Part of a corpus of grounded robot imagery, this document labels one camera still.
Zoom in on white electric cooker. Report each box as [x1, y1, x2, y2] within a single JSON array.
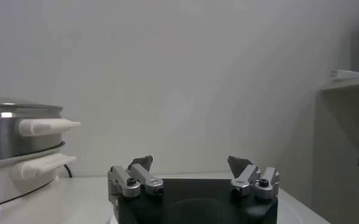
[[0, 141, 78, 224]]

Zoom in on white side table with box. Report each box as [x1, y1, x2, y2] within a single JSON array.
[[316, 75, 359, 224]]

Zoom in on white flat box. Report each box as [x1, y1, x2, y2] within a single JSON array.
[[330, 69, 359, 80]]

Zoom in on glass lid with white handle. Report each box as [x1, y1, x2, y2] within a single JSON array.
[[0, 72, 63, 111]]

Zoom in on stainless steel steamer basket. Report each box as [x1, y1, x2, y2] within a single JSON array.
[[0, 105, 82, 163]]

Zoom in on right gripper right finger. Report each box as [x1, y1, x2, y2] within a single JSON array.
[[227, 155, 280, 200]]

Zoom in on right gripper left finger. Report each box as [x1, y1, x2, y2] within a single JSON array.
[[107, 155, 165, 203]]

